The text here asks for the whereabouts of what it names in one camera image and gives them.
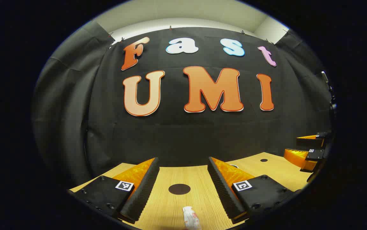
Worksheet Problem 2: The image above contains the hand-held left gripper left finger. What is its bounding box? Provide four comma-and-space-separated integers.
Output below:
68, 157, 160, 224

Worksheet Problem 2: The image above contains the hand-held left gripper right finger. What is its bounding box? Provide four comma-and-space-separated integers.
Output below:
207, 157, 302, 224

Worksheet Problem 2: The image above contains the dark brown round coaster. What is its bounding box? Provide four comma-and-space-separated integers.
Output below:
168, 184, 191, 195

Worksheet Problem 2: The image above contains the wooden desktop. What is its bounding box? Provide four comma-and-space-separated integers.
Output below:
69, 152, 318, 230

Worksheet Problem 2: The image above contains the black backdrop cloth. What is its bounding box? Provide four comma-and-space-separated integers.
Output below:
32, 19, 335, 189

